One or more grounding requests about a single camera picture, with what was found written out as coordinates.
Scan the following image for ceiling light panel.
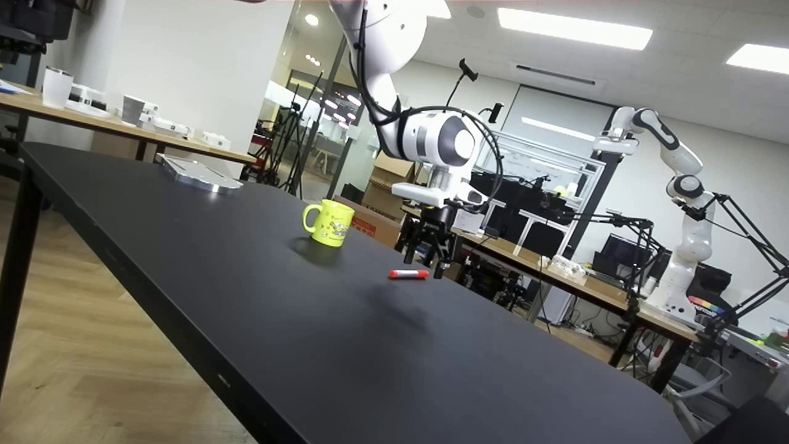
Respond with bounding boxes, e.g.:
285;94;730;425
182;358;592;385
496;4;656;53
722;41;789;78

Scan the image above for cardboard box with red label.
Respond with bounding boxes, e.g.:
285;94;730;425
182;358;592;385
347;200;404;248

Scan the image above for whiteboard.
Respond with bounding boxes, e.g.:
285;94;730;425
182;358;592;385
490;82;619;195

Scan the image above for wooden desk with white boxes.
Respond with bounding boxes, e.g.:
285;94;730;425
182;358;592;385
0;86;258;168

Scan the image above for yellow ceramic mug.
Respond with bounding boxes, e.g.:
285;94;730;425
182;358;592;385
299;198;358;248

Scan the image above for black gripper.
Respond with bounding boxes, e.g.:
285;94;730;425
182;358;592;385
400;203;460;278

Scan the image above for black tripod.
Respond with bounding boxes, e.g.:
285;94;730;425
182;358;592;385
267;100;325;198

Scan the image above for silver metal mounting plate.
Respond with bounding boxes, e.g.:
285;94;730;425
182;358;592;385
153;150;245;198

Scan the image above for long wooden desk black legs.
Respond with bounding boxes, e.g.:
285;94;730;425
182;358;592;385
400;205;701;395

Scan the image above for red marker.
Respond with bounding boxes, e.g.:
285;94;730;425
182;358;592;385
388;266;432;284

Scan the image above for stacked brown cardboard boxes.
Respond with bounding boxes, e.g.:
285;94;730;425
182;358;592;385
359;152;418;222

